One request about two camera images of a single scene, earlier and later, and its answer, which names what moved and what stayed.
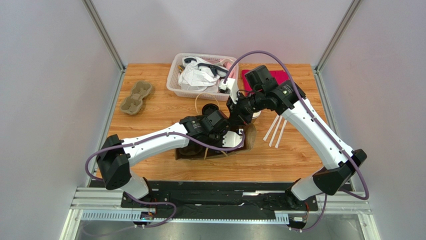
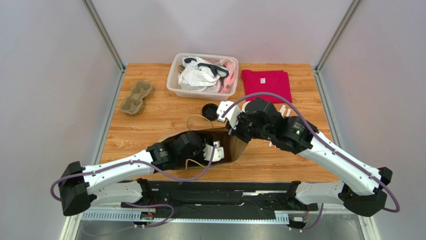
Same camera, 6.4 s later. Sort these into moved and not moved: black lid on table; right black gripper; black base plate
Moved: right black gripper
Not moved: black base plate; black lid on table
